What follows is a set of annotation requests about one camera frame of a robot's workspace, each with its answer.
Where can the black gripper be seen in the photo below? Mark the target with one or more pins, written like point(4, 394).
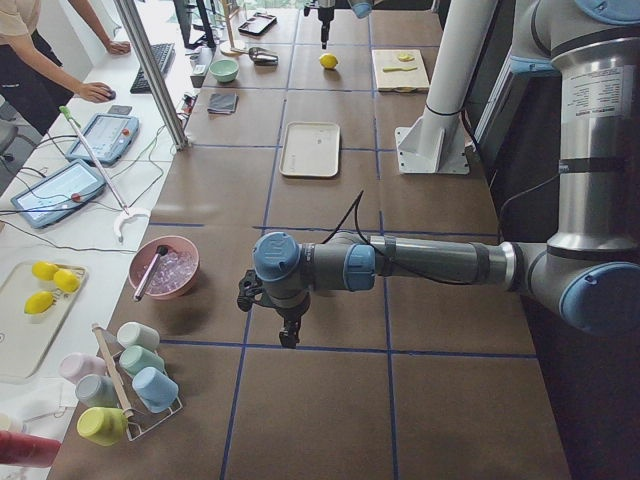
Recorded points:
point(325, 15)
point(291, 315)

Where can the yellow lemon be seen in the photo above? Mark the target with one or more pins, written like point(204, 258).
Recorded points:
point(328, 61)

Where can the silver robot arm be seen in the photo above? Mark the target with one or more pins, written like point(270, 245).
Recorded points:
point(360, 8)
point(587, 271)

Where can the black tray with glasses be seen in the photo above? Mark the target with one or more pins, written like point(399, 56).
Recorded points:
point(257, 24)

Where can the cream plastic tray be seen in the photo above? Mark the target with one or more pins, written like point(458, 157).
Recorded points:
point(310, 150)

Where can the side cream tray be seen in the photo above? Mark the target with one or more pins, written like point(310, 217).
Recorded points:
point(26, 338)

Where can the metal scoop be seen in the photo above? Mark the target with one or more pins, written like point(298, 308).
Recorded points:
point(262, 57)

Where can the yellow plastic knife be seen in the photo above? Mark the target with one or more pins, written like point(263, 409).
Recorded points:
point(391, 69)

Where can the bamboo cutting board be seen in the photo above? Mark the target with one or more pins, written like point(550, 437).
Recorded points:
point(402, 82)

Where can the wooden mug tree stand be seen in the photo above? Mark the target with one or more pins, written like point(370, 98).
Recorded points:
point(233, 45)

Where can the green bowl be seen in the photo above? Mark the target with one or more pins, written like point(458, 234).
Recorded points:
point(224, 70)

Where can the pink bowl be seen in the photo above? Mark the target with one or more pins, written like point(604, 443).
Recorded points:
point(174, 274)

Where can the grey folded cloth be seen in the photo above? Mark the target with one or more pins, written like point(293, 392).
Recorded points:
point(222, 103)

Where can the metal straw in bowl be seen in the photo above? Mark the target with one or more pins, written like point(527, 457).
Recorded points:
point(141, 288)

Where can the cup rack with cups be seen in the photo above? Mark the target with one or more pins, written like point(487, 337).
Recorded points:
point(124, 389)

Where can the grabber reacher stick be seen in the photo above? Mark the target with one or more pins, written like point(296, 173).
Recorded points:
point(81, 150)

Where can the spare yellow lemon two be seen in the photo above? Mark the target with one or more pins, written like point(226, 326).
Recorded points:
point(66, 280)

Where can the teach pendant far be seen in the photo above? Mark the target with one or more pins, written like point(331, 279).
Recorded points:
point(110, 136)

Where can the teach pendant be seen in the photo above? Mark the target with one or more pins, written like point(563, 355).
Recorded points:
point(59, 195)
point(110, 136)

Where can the spare yellow lemon three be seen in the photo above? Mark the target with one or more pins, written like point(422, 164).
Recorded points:
point(39, 302)

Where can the spare yellow lemon one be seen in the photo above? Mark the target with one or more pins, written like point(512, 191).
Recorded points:
point(45, 271)

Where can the teach pendant near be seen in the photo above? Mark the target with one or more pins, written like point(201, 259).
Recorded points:
point(59, 195)

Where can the red bottle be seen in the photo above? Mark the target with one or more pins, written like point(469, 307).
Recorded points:
point(26, 450)

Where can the person at desk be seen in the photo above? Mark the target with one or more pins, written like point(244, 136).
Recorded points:
point(33, 80)

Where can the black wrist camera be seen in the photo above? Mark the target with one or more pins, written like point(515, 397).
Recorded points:
point(250, 291)

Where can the white pedestal column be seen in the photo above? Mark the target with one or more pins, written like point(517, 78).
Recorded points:
point(435, 143)

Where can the aluminium frame post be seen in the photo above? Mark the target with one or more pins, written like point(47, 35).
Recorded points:
point(135, 30)

